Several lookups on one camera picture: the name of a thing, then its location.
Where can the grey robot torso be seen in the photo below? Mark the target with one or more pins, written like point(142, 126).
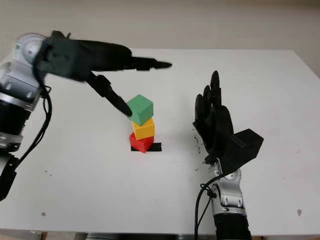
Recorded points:
point(150, 237)

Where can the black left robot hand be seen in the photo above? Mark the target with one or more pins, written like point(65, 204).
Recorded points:
point(82, 57)

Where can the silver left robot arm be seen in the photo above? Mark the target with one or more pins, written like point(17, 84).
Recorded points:
point(15, 100)

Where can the yellow wooden block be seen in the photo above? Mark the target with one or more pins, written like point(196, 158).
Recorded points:
point(145, 131)

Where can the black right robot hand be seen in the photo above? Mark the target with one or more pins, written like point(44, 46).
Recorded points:
point(217, 125)

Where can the black tape strip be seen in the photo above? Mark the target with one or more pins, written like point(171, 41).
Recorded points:
point(157, 147)

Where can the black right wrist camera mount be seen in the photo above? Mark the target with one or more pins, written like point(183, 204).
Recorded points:
point(242, 150)

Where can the red wooden block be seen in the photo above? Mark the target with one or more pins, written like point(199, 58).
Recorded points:
point(140, 145)

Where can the green wooden block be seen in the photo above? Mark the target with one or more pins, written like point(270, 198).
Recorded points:
point(140, 108)

